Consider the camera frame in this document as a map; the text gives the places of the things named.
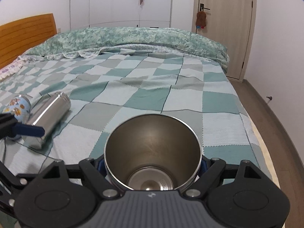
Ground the white wardrobe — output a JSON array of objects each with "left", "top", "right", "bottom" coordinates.
[{"left": 70, "top": 0, "right": 172, "bottom": 29}]

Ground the floral ruffled pillow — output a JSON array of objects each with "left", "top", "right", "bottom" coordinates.
[{"left": 0, "top": 56, "right": 29, "bottom": 82}]

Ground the brown plush toy on handle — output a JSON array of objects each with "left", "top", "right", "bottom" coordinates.
[{"left": 195, "top": 11, "right": 207, "bottom": 29}]

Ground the beige wooden door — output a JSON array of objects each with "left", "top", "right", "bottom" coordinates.
[{"left": 192, "top": 0, "right": 256, "bottom": 80}]

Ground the pink steel cup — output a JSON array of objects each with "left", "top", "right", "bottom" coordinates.
[{"left": 104, "top": 114, "right": 203, "bottom": 192}]

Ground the blue cartoon cup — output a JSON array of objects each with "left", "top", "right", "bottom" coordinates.
[{"left": 1, "top": 95, "right": 31, "bottom": 140}]

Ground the stainless steel tumbler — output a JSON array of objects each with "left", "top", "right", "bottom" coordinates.
[{"left": 23, "top": 92, "right": 71, "bottom": 150}]

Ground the wooden headboard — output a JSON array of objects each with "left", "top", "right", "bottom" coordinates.
[{"left": 0, "top": 13, "right": 57, "bottom": 68}]

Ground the green floral duvet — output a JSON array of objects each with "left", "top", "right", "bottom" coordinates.
[{"left": 24, "top": 27, "right": 229, "bottom": 72}]

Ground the green checkered bed blanket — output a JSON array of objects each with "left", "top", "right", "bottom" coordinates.
[{"left": 1, "top": 49, "right": 271, "bottom": 175}]

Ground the black door handle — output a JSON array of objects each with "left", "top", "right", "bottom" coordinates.
[{"left": 199, "top": 3, "right": 210, "bottom": 11}]

